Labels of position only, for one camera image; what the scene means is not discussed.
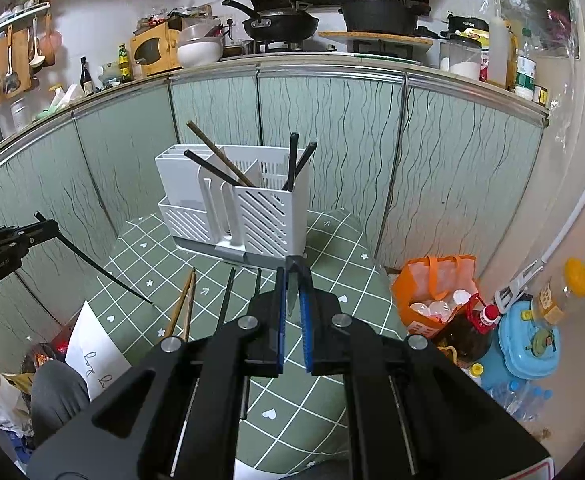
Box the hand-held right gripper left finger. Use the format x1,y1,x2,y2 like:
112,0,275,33
26,266,288,480

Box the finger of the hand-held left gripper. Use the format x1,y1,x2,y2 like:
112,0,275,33
21,217,59,239
16,231,59,257

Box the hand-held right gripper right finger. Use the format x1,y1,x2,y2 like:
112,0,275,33
299,266,553,480

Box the wooden chopstick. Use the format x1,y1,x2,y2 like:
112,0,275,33
165,266,196,340
186,120,257,188
181,272,197,343

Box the white utensil holder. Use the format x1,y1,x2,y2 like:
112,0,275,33
155,144,309,263

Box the green checked mat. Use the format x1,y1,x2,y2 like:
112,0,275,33
80,207,393,480

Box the red snack bag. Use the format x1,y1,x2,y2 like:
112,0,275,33
22,327,73,376

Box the clear glass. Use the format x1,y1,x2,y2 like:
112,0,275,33
10,97,30,131

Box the orange bag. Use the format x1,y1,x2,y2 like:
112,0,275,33
391,255,479,338

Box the white paper sheet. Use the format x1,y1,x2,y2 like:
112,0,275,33
65,300,129,403

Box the white tissue packet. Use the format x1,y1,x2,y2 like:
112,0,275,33
47,85,80,111

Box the metal slotted spatula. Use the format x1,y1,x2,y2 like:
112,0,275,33
2,25,22,95

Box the dark sauce bottle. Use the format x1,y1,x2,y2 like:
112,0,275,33
79,56,96,97

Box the white plastic bag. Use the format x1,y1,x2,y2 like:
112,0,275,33
0,375,36,441

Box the person's leg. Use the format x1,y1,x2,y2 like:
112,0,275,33
31,360,93,453

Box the red capped dark bottle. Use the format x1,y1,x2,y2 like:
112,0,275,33
437,294,501,366

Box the metal ladle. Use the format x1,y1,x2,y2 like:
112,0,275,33
27,15,46,67

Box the green glass bottle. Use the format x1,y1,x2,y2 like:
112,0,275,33
117,42,133,82

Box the blue plastic container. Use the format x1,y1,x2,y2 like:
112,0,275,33
497,297,561,381

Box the white clip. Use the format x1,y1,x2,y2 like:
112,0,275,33
495,260,546,311

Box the yellow wooden box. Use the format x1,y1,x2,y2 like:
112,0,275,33
130,22,180,72

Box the white bowl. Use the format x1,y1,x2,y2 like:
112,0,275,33
176,39,223,68

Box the clear plastic bowl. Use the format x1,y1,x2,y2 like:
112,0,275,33
177,22,213,43

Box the yellow capped jar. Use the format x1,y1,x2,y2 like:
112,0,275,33
531,257,585,326

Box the white pipe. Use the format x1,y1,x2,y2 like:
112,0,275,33
545,142,585,261

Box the gas stove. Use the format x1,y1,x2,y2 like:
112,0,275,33
232,37,423,58

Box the black frying pan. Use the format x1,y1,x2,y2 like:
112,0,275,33
221,0,320,41

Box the black cast iron pot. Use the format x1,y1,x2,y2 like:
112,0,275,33
340,0,431,33

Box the white squeeze bottle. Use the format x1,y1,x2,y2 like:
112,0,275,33
487,14,511,86

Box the green label plastic bottle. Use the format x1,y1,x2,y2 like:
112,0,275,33
515,27,538,101

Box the black lidded blender jar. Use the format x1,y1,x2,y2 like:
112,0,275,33
439,14,489,81

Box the plastic covered shelf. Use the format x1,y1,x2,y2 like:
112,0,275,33
497,0,581,61

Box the metal wall rack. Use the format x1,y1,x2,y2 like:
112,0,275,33
0,2,53,46

